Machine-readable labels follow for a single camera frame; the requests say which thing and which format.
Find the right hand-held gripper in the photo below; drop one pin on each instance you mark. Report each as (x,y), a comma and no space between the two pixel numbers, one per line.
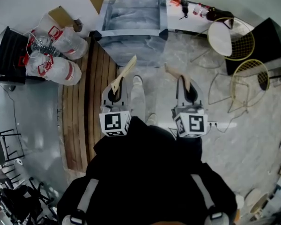
(195,123)

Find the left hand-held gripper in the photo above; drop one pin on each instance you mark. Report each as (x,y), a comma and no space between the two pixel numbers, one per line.
(113,123)

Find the person's right forearm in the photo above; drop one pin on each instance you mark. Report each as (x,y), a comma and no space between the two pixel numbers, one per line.
(189,149)

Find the person's left leg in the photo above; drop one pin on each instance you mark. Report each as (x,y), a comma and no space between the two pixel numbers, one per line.
(138,102)

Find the person's left shoe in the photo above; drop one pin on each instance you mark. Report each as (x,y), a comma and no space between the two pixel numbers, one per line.
(137,79)

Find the person's shoe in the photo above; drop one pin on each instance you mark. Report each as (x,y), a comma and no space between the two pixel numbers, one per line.
(151,119)
(137,79)

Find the wooden slat decking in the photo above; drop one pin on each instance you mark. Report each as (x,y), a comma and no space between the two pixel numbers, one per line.
(84,102)

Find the white power strip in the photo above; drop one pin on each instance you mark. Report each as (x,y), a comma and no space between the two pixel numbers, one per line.
(212,124)

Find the white printed floor sheet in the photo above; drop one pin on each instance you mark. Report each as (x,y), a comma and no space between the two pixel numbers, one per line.
(172,132)

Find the person's right shoe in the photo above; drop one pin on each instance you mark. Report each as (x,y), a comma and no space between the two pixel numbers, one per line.
(151,119)

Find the white round seat cushion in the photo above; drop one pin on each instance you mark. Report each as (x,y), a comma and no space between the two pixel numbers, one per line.
(220,39)

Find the person's black jacket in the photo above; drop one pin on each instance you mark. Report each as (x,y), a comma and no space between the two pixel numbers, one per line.
(145,172)

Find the dark brown bag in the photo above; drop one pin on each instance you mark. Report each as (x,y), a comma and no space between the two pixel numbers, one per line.
(219,15)

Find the small white red bottle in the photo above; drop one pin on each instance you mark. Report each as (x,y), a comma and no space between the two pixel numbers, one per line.
(204,11)
(197,9)

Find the black hair dryer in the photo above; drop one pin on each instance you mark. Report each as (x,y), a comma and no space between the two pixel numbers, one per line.
(185,7)

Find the small red packet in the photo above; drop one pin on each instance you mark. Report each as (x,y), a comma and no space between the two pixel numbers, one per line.
(175,2)

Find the black cabinet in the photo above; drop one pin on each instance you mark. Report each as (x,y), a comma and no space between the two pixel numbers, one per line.
(269,39)

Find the long brown cardboard box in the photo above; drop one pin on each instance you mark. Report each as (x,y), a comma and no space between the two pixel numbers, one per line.
(61,16)

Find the white foam box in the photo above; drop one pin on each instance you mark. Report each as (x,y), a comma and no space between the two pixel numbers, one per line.
(45,21)

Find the black plastic crate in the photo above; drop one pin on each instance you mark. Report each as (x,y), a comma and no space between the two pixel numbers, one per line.
(9,55)

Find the black metal stool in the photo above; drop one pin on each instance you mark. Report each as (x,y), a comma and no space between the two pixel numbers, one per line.
(7,146)

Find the black bag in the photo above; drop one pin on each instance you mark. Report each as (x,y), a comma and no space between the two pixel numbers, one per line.
(23,203)

